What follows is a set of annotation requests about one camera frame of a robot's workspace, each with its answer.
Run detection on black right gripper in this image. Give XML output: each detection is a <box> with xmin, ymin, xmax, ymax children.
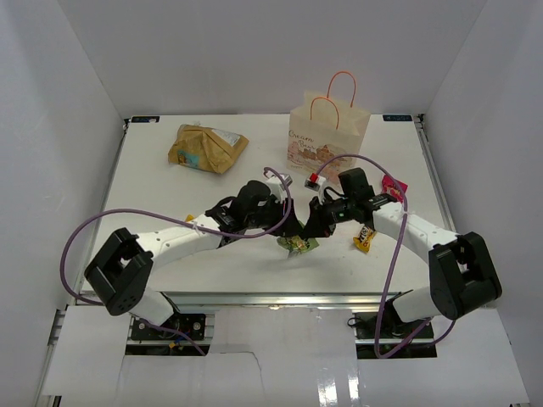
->
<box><xmin>300</xmin><ymin>194</ymin><xmax>355</xmax><ymax>238</ymax></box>

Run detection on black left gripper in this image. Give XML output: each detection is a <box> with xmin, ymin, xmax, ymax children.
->
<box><xmin>244</xmin><ymin>194</ymin><xmax>303</xmax><ymax>238</ymax></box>

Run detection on green snack packet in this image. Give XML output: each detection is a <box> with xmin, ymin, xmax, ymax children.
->
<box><xmin>277</xmin><ymin>236</ymin><xmax>319</xmax><ymax>258</ymax></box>

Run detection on yellow M&M's packet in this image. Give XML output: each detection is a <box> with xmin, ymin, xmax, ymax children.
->
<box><xmin>353</xmin><ymin>225</ymin><xmax>377</xmax><ymax>254</ymax></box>

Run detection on red candy packet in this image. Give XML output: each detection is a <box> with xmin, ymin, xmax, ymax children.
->
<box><xmin>381</xmin><ymin>175</ymin><xmax>408</xmax><ymax>202</ymax></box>

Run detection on brown paper snack pouch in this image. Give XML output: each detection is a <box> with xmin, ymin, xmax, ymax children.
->
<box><xmin>167</xmin><ymin>125</ymin><xmax>249</xmax><ymax>174</ymax></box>

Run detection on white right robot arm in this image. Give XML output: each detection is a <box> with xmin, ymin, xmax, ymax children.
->
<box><xmin>301</xmin><ymin>168</ymin><xmax>502</xmax><ymax>338</ymax></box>

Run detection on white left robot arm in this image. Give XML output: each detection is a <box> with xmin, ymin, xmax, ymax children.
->
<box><xmin>84</xmin><ymin>181</ymin><xmax>302</xmax><ymax>338</ymax></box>

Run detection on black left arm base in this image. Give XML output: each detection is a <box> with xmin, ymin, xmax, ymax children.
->
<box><xmin>129</xmin><ymin>314</ymin><xmax>207</xmax><ymax>342</ymax></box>

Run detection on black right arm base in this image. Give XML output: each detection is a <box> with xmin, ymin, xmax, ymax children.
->
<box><xmin>347</xmin><ymin>312</ymin><xmax>437</xmax><ymax>360</ymax></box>

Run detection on blue right corner label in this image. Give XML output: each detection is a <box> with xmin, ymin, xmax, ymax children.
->
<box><xmin>383</xmin><ymin>114</ymin><xmax>412</xmax><ymax>122</ymax></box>

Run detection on blue corner label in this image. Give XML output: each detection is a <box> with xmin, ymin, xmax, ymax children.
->
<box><xmin>130</xmin><ymin>115</ymin><xmax>160</xmax><ymax>123</ymax></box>
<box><xmin>383</xmin><ymin>114</ymin><xmax>412</xmax><ymax>122</ymax></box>

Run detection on blue left corner label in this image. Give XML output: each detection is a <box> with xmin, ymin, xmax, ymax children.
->
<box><xmin>130</xmin><ymin>115</ymin><xmax>160</xmax><ymax>123</ymax></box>

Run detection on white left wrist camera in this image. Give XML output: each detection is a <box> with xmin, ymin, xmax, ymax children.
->
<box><xmin>264</xmin><ymin>172</ymin><xmax>293</xmax><ymax>202</ymax></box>

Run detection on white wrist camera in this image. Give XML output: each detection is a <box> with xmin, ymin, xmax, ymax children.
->
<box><xmin>264</xmin><ymin>172</ymin><xmax>293</xmax><ymax>202</ymax></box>
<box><xmin>304</xmin><ymin>173</ymin><xmax>328</xmax><ymax>199</ymax></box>

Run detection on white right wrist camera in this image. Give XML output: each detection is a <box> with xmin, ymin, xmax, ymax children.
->
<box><xmin>304</xmin><ymin>173</ymin><xmax>328</xmax><ymax>199</ymax></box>

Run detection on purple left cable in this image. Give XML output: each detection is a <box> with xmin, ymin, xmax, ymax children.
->
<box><xmin>59</xmin><ymin>166</ymin><xmax>294</xmax><ymax>357</ymax></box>

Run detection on purple cable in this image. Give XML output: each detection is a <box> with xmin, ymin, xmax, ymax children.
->
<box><xmin>316</xmin><ymin>153</ymin><xmax>459</xmax><ymax>360</ymax></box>
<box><xmin>59</xmin><ymin>166</ymin><xmax>294</xmax><ymax>357</ymax></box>

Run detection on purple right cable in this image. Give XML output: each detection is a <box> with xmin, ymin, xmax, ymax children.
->
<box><xmin>316</xmin><ymin>153</ymin><xmax>459</xmax><ymax>360</ymax></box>

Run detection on cream paper bag orange handles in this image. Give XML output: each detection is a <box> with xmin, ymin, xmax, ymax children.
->
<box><xmin>286</xmin><ymin>86</ymin><xmax>371</xmax><ymax>184</ymax></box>

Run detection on aluminium front rail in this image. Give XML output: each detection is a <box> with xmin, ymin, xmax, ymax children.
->
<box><xmin>166</xmin><ymin>292</ymin><xmax>381</xmax><ymax>307</ymax></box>

